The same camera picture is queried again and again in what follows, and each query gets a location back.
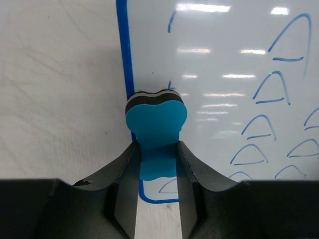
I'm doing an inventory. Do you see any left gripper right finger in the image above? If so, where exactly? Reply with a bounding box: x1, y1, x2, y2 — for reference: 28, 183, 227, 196
176, 141, 238, 239

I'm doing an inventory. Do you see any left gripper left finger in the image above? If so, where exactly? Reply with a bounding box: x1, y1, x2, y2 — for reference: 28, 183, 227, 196
74, 140, 141, 239

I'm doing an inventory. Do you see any blue whiteboard eraser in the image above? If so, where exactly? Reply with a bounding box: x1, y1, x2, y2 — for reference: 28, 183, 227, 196
125, 89, 187, 181

